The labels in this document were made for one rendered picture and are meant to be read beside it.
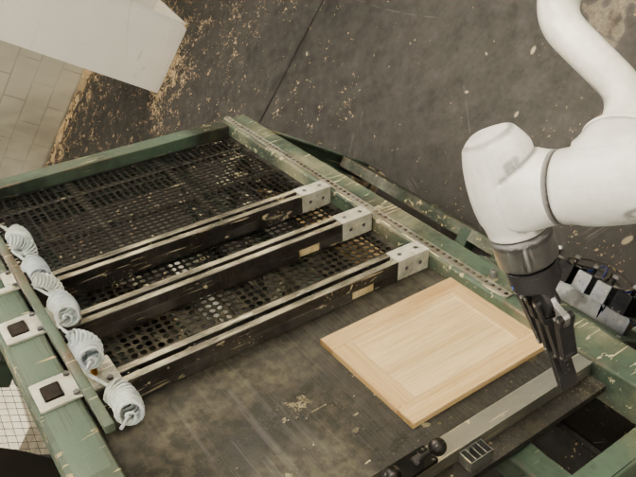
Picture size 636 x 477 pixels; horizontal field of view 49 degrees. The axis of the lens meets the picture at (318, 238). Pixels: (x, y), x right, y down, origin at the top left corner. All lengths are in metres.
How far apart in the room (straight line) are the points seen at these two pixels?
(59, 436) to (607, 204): 1.20
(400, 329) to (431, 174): 1.58
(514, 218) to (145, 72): 4.76
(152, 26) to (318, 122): 1.85
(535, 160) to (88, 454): 1.08
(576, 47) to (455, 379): 0.96
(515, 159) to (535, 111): 2.24
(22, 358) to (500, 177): 1.30
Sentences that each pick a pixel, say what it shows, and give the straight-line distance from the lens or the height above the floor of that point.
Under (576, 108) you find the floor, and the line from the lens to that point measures 3.09.
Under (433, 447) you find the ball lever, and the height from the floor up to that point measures 1.46.
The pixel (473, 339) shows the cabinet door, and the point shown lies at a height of 1.02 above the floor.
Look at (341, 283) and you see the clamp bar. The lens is 1.99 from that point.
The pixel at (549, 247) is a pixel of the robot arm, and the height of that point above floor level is 1.74.
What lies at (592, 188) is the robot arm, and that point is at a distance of 0.90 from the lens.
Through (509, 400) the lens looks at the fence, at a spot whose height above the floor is 1.13.
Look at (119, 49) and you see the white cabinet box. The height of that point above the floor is 0.42.
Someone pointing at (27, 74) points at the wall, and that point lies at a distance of 6.87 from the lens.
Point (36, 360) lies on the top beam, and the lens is 1.84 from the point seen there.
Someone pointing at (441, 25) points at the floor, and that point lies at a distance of 3.65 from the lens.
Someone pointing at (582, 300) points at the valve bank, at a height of 0.74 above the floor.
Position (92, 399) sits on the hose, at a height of 1.97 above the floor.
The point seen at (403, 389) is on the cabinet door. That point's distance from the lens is 1.75.
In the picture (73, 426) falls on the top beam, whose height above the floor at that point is 1.92.
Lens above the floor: 2.63
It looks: 43 degrees down
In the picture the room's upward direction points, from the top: 78 degrees counter-clockwise
